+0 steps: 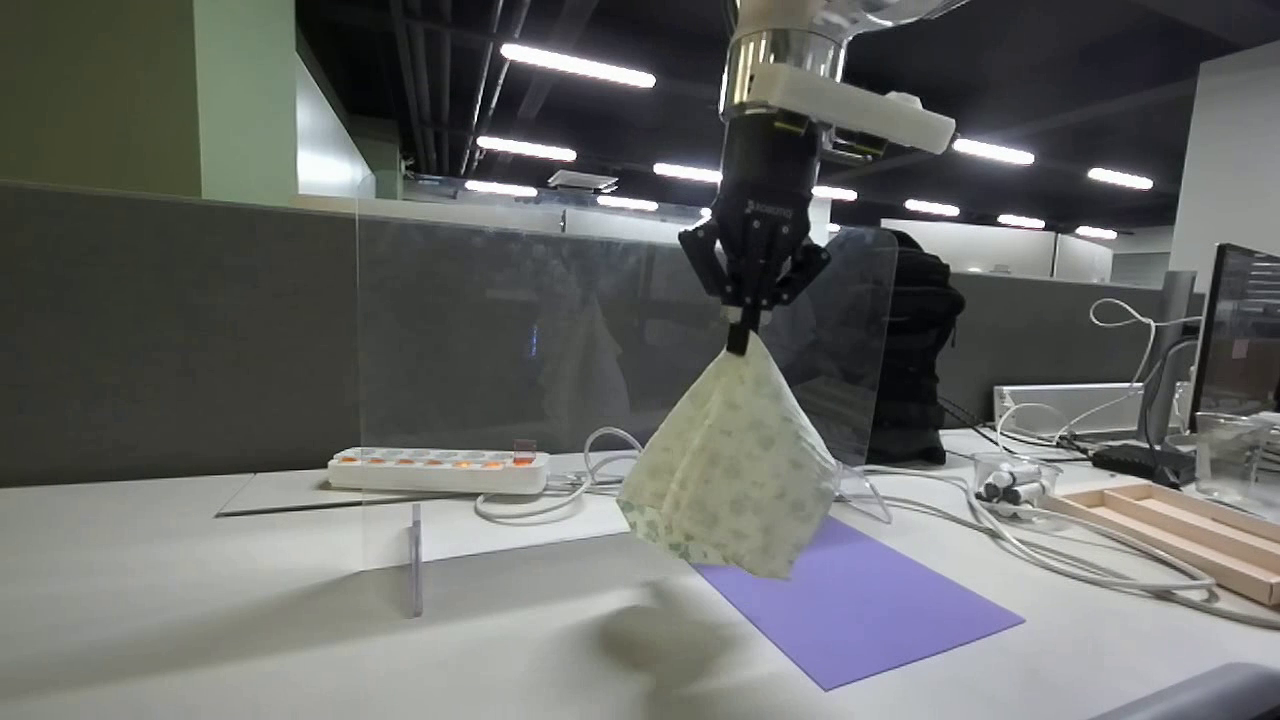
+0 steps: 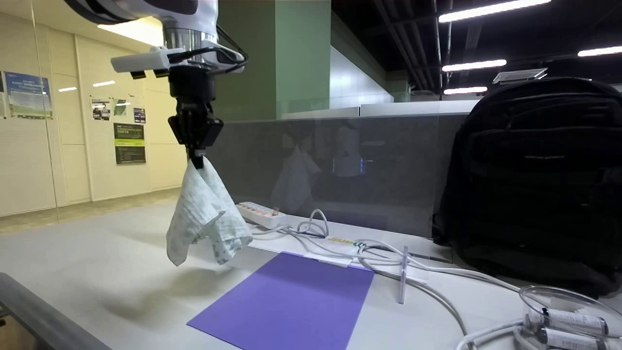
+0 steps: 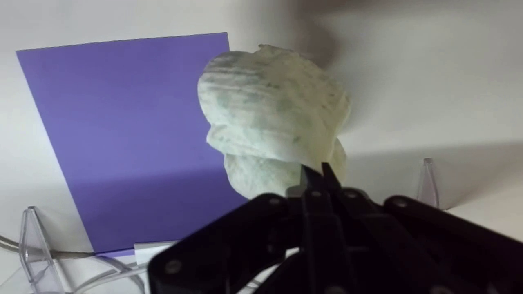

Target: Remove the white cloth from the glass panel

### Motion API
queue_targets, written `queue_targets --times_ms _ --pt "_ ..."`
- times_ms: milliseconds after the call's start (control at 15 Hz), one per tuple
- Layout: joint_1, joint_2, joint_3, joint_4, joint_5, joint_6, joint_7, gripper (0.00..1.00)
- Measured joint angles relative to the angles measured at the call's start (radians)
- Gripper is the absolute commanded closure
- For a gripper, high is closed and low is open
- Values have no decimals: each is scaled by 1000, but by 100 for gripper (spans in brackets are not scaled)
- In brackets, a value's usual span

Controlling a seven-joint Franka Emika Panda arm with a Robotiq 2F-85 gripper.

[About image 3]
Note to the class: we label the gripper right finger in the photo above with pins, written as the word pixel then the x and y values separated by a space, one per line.
pixel 408 245

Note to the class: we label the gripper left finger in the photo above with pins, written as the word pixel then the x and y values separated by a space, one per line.
pixel 229 241

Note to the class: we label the white cloth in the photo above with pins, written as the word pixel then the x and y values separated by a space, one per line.
pixel 269 110

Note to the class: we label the purple glass panel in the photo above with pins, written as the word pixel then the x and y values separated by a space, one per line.
pixel 130 139

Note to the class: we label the clear acrylic stand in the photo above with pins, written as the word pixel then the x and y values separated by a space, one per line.
pixel 36 253
pixel 428 183

